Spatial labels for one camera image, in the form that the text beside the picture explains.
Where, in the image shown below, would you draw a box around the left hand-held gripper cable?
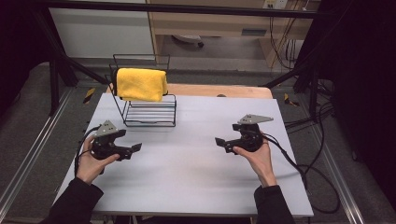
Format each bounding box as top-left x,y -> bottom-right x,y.
73,125 -> 103,177

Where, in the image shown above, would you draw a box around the chair base with caster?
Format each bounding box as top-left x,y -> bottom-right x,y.
170,34 -> 205,49

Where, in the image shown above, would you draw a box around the yellow black tape marker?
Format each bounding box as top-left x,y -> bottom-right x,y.
283,92 -> 301,107
82,87 -> 96,105

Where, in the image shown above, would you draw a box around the yellow towel with black trim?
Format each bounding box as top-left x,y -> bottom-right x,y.
115,67 -> 169,104

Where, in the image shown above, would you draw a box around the hand-held gripper cable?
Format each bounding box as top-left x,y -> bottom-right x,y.
262,132 -> 341,216
73,125 -> 103,177

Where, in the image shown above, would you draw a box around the black metal frame bar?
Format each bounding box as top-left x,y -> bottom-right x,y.
31,0 -> 319,20

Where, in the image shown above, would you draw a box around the white cabinet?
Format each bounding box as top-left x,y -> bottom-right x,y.
47,0 -> 156,60

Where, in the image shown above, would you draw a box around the black wire rack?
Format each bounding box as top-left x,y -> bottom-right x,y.
105,53 -> 178,128

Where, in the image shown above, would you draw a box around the right hand-held gripper cable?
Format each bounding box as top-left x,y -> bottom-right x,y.
262,132 -> 341,216

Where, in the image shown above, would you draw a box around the aluminium rail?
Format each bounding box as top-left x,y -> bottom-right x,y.
306,122 -> 366,224
0,88 -> 75,216

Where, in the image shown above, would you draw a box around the black frame strut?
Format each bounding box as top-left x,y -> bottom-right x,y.
31,8 -> 110,117
262,18 -> 326,122

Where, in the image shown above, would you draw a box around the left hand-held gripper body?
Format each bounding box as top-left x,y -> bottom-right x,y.
90,119 -> 134,162

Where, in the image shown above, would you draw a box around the black curtain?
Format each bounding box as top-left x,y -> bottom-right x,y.
298,0 -> 396,213
0,0 -> 52,118

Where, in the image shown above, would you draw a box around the person's left hand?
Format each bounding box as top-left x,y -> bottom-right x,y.
76,134 -> 121,187

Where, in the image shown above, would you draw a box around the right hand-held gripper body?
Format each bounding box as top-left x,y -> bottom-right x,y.
224,114 -> 275,154

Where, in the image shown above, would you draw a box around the hanging black cables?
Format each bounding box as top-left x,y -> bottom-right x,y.
268,15 -> 298,71

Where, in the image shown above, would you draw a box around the person's right hand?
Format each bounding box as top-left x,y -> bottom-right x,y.
232,132 -> 278,189

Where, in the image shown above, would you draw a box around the wooden board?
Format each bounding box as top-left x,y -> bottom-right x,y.
106,81 -> 275,100

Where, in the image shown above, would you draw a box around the light wooden desk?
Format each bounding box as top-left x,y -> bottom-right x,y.
146,0 -> 322,68

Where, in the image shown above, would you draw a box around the white wall socket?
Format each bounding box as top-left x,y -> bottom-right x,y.
262,0 -> 289,10

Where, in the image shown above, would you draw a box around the black floor cables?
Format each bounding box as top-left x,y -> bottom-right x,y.
283,77 -> 337,133

